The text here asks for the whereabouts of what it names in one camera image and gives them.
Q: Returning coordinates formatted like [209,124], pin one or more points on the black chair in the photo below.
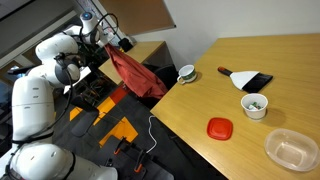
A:
[166,72]

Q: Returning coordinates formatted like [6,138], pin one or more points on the black orange clamp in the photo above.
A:
[139,161]
[117,146]

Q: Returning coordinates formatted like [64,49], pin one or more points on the small wooden desk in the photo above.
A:
[133,58]

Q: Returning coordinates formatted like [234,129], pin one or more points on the clear plastic container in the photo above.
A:
[291,149]

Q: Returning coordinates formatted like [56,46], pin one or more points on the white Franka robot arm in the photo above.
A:
[33,100]

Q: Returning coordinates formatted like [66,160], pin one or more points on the wooden table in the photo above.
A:
[266,53]

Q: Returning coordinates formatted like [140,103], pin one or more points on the white and green mug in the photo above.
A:
[187,73]

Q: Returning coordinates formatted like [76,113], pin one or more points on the red plastic lid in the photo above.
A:
[219,128]

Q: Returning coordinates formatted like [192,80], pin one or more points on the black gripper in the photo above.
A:
[105,39]

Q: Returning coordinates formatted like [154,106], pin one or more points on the black robot mounting board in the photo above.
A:
[133,163]

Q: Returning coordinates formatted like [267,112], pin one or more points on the black object on desk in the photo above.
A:
[125,44]

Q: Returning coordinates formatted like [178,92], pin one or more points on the red-orange clothing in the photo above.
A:
[136,75]

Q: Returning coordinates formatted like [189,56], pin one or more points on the cork board with metal frame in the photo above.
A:
[136,15]

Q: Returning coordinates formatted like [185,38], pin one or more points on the white paper cup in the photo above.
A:
[254,106]

